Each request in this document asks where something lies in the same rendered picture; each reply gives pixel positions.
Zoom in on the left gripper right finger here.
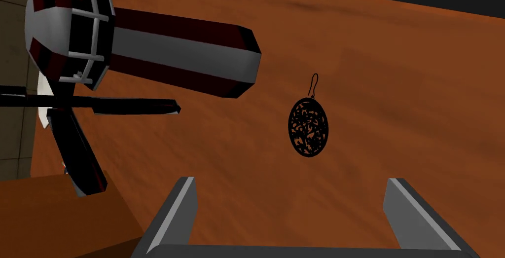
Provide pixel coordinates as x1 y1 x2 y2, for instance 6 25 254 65
382 178 471 251

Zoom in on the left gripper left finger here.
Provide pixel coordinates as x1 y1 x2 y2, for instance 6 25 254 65
131 177 198 258

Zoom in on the brown wooden block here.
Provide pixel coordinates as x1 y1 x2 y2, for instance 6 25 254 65
0 170 144 258

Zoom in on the brown wooden table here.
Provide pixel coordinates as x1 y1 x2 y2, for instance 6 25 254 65
29 0 505 258

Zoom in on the black oval filigree earring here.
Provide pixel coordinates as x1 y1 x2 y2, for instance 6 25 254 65
287 73 330 158

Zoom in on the black red grey fan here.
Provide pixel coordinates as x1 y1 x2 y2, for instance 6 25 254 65
0 0 262 198

